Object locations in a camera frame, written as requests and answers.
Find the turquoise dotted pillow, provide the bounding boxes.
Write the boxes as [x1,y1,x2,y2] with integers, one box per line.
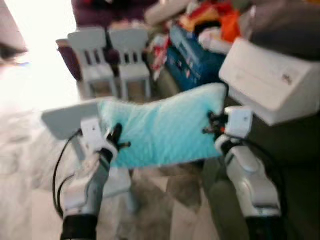
[97,82,228,169]

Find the grey cushion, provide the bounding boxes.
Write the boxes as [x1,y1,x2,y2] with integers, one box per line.
[240,0,320,61]

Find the beige cushion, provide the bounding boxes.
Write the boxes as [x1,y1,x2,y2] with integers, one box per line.
[145,0,193,26]

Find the red and white packet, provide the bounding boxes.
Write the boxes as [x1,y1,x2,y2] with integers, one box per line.
[150,35,171,81]

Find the red and yellow clothes heap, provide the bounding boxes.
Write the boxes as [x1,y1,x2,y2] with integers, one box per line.
[180,2,232,31]

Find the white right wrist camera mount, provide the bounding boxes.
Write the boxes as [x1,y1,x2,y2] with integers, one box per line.
[225,106,254,139]

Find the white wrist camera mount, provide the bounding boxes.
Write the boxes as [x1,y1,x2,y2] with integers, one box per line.
[225,106,254,139]
[80,116,106,153]

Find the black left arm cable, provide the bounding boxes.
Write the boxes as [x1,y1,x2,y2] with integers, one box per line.
[52,129,83,218]

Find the white cloth bundle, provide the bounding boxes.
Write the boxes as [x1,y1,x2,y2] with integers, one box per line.
[200,27,233,55]

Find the blue cardboard box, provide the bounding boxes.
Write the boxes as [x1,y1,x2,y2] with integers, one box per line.
[166,25,226,91]

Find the orange cloth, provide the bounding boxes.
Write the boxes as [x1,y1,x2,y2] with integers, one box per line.
[220,10,242,43]

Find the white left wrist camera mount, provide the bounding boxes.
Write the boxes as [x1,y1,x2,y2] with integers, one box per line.
[80,116,106,153]

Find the white plastic box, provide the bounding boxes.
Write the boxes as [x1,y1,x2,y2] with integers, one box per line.
[219,37,320,126]

